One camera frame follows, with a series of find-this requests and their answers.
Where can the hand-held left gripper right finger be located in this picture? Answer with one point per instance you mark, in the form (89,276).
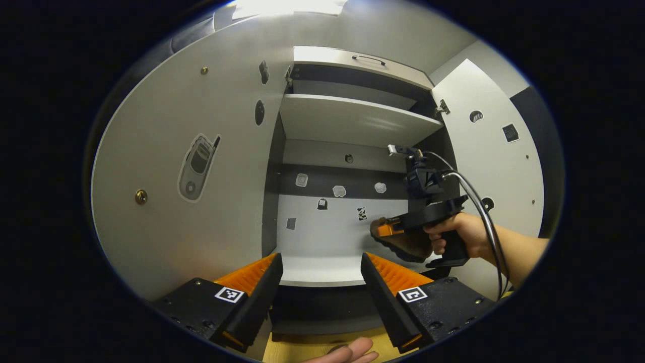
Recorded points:
(385,302)

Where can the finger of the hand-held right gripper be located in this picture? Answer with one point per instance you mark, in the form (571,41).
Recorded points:
(390,229)

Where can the white shoe cabinet door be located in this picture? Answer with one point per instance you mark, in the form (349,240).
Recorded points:
(504,166)
(151,151)

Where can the brown fuzzy shoe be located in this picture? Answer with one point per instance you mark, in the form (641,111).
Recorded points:
(403,249)

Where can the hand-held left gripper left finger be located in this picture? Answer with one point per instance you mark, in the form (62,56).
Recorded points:
(257,307)

